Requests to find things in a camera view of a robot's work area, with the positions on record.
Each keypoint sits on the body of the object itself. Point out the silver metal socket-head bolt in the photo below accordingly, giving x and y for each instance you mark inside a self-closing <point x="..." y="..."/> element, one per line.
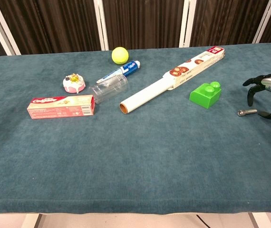
<point x="247" y="111"/>

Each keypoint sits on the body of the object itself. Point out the blue white toothpaste tube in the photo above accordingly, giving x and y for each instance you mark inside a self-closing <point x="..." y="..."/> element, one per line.
<point x="123" y="70"/>

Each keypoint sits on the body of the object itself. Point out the white baking paper roll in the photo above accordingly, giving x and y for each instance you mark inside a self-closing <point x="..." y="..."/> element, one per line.
<point x="145" y="96"/>

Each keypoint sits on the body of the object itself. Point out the pink toy cake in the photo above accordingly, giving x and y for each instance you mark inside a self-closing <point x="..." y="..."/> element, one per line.
<point x="74" y="83"/>

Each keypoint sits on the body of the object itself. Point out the yellow tennis ball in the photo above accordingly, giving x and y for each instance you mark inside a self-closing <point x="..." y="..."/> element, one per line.
<point x="120" y="55"/>

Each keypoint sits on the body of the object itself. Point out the teal table cloth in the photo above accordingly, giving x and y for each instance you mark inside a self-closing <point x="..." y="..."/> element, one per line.
<point x="135" y="147"/>

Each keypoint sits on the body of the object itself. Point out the baking paper box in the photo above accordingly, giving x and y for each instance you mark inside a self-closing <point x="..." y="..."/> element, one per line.
<point x="192" y="67"/>

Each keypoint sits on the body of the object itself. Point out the clear plastic bottle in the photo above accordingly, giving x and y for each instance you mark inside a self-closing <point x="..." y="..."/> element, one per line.
<point x="109" y="89"/>

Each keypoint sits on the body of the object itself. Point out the red Colgate toothpaste box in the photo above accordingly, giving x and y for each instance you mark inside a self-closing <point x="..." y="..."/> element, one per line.
<point x="60" y="107"/>

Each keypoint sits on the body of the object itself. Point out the dark folding screen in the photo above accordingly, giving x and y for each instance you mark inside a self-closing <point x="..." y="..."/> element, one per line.
<point x="135" y="21"/>

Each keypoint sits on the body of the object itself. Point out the green toy building block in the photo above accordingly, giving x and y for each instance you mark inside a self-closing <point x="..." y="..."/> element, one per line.
<point x="205" y="94"/>

